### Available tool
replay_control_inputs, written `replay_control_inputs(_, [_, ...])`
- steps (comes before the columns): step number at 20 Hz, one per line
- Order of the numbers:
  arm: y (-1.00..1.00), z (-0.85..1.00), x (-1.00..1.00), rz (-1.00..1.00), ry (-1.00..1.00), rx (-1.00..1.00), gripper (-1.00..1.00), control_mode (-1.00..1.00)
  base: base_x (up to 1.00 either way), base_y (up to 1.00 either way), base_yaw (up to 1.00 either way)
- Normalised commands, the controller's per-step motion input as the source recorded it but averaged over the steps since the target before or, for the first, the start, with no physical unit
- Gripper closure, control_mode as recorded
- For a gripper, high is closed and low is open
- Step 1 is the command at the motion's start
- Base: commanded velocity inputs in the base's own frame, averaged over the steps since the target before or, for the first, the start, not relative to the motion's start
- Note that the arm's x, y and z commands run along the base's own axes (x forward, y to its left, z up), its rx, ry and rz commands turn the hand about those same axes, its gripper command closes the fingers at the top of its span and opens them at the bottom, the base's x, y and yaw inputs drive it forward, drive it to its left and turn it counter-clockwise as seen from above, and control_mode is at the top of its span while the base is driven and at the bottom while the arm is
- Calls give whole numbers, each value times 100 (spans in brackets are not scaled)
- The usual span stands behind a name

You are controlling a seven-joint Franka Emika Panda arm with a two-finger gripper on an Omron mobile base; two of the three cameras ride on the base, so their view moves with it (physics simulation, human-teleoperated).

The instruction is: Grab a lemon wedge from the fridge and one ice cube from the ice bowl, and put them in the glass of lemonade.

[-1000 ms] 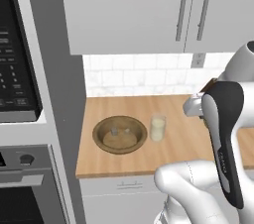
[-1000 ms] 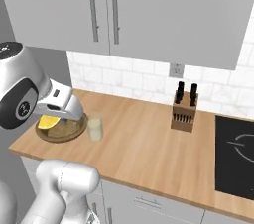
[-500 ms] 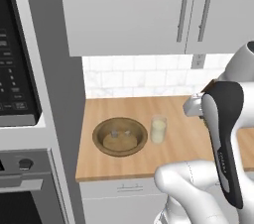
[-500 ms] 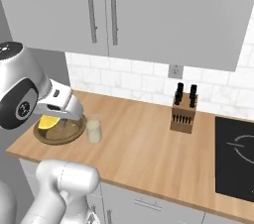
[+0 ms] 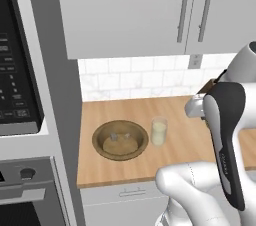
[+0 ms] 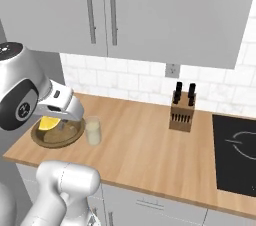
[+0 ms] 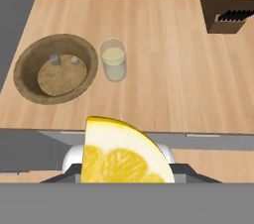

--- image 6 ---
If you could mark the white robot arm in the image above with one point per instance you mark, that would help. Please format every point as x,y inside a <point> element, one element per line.
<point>66,183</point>

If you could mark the brown wooden bowl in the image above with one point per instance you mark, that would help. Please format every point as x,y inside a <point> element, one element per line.
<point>65,136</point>

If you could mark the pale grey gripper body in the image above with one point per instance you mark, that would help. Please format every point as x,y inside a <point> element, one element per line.
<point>71,110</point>

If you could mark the grey wall socket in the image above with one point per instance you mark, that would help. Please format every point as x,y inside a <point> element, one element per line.
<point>172,70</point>

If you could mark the yellow lemon wedge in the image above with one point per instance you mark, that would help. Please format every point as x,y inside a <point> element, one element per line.
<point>49,123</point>

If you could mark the black hob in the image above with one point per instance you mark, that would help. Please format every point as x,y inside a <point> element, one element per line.
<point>235,156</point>

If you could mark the wooden knife block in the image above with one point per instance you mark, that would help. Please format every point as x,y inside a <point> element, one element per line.
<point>181,116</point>

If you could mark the glass of lemonade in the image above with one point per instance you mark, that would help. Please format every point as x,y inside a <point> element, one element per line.
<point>93,133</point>

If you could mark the grey drawer front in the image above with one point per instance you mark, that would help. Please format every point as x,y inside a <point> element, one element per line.
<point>230,220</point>
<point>180,211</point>

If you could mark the grey wall cupboard door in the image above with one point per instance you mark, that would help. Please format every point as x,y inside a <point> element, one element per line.
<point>180,13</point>
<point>50,10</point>

